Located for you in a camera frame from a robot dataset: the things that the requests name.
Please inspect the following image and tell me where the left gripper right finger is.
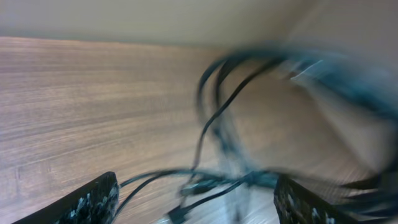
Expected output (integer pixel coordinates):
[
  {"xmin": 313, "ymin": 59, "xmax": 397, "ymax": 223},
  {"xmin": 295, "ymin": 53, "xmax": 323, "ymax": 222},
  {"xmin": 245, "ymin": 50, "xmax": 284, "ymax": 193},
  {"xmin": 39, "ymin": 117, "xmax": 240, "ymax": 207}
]
[{"xmin": 274, "ymin": 175, "xmax": 359, "ymax": 224}]

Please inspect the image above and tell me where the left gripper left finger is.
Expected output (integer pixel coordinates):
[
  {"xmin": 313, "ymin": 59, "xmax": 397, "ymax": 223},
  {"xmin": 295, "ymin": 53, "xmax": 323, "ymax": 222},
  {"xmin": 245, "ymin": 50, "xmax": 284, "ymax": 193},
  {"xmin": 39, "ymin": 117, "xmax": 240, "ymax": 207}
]
[{"xmin": 13, "ymin": 172, "xmax": 119, "ymax": 224}]

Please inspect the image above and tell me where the black cable long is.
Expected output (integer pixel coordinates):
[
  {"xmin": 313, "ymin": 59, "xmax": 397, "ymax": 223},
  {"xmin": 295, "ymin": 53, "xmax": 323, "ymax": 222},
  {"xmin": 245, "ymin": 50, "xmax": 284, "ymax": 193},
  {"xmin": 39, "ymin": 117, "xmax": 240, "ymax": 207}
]
[{"xmin": 114, "ymin": 46, "xmax": 398, "ymax": 218}]

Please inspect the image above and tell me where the black cable short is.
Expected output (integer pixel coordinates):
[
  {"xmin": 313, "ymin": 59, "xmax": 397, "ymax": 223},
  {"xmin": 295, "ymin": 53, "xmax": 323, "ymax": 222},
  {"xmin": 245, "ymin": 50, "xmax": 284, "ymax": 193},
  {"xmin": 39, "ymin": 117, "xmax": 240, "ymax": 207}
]
[{"xmin": 167, "ymin": 172, "xmax": 279, "ymax": 224}]

